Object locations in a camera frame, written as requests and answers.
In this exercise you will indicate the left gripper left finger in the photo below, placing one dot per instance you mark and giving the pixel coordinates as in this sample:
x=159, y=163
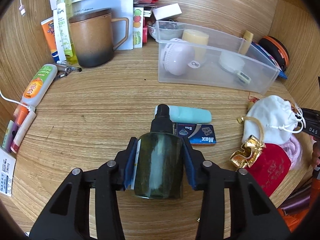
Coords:
x=66, y=215

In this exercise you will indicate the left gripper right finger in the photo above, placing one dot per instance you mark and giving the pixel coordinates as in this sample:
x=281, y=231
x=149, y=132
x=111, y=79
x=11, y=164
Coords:
x=253, y=215

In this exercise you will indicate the green mahjong tile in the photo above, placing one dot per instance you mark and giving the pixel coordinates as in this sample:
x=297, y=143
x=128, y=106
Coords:
x=243, y=77

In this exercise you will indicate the dark green spray bottle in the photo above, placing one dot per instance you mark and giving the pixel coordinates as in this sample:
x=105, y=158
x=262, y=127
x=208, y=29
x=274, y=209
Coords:
x=158, y=169

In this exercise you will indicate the mint green eraser case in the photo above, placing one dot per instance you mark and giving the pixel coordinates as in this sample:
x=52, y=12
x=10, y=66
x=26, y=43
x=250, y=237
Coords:
x=187, y=115

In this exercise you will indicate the pink round timer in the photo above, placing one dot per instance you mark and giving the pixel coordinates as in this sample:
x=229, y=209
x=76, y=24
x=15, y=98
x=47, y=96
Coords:
x=177, y=57

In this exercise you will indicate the person's right hand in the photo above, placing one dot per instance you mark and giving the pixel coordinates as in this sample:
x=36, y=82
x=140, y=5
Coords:
x=315, y=161

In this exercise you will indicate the red velvet pouch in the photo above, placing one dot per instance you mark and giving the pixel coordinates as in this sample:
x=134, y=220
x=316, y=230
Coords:
x=270, y=169

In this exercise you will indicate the gold ingot ornament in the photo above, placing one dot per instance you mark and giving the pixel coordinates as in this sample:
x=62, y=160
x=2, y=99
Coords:
x=248, y=153

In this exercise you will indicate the black orange zip case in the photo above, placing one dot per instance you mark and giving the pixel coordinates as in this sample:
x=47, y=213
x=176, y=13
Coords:
x=277, y=50

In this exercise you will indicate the white barcode label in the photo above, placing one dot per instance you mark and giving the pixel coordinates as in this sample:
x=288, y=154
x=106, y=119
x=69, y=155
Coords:
x=7, y=167

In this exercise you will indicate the blue patchwork pencil case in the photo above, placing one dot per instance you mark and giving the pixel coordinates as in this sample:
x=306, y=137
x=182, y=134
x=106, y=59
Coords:
x=271, y=59

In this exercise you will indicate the white round jar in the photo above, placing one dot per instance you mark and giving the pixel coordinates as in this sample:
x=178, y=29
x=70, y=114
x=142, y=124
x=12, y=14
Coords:
x=231, y=62

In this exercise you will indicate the blue Max staples box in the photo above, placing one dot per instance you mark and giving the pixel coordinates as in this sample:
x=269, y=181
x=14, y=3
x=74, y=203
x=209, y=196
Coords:
x=198, y=134

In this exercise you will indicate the pink lip balm stick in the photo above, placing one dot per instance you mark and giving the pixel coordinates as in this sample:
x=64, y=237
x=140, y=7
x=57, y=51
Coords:
x=22, y=131

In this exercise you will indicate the clear plastic storage bin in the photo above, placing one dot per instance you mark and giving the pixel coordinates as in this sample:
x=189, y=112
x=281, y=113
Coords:
x=257, y=66

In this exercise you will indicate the yellow candle in glass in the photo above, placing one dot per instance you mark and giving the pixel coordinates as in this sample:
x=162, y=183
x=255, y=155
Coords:
x=199, y=38

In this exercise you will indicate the orange green cream tube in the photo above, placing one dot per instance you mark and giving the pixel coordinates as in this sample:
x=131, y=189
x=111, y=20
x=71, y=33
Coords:
x=39, y=85

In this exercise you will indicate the silver pen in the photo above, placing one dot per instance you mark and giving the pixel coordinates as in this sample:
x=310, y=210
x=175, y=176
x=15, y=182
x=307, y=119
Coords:
x=67, y=69

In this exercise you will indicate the white cardboard box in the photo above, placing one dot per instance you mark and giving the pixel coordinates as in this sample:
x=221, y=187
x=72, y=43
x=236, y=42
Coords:
x=167, y=11

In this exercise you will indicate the brown mug with lid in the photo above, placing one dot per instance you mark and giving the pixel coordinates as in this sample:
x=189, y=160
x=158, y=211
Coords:
x=92, y=35

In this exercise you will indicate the orange sunscreen tube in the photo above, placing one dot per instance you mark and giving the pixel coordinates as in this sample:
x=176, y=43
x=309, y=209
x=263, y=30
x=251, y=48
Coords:
x=48, y=29

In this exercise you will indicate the fruit pattern candy box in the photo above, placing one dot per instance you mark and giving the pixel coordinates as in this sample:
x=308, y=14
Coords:
x=138, y=16

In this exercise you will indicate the stack of booklets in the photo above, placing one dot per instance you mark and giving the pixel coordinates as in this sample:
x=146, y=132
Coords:
x=146, y=6

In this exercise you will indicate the white drawstring pouch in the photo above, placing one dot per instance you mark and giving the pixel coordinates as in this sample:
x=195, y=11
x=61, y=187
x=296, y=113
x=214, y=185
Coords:
x=273, y=120

